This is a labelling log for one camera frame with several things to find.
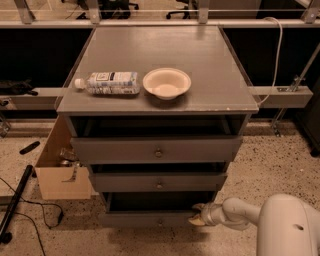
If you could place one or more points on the small black floor object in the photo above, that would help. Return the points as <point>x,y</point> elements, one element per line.
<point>29,148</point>

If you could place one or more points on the black pole on floor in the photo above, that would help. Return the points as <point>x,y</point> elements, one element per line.
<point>5,236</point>

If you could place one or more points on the black office chair left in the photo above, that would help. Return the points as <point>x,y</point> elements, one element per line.
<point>116,8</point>

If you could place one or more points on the black office chair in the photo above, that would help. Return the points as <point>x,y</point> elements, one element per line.
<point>116,8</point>
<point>189,9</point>

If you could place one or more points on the grey drawer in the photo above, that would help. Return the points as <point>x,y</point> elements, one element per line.
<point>151,209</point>
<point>157,182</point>
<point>137,150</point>

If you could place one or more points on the grey bottom drawer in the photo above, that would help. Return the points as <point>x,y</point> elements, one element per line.
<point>151,209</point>

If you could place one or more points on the grey wooden drawer cabinet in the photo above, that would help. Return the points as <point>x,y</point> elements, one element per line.
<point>217,104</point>

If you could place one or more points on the metal railing frame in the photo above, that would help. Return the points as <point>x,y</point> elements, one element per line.
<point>49,52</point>

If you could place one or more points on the open cardboard box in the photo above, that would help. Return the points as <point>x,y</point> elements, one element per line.
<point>58,180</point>

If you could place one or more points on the black office chair right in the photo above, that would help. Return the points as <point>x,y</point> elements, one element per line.
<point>189,9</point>

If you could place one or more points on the grey top drawer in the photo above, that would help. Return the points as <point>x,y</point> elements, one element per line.
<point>137,150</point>

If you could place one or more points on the black bag on ledge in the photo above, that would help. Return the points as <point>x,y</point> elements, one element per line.
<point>21,87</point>

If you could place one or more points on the white paper bowl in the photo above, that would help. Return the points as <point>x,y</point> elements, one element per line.
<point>166,83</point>

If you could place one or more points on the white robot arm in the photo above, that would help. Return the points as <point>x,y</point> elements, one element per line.
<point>286,225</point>

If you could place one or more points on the grey middle drawer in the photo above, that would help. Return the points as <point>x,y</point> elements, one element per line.
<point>157,182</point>

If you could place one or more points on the clear plastic water bottle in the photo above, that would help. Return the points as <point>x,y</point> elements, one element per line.
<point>109,83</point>

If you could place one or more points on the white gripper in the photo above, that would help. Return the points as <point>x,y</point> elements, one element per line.
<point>207,213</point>

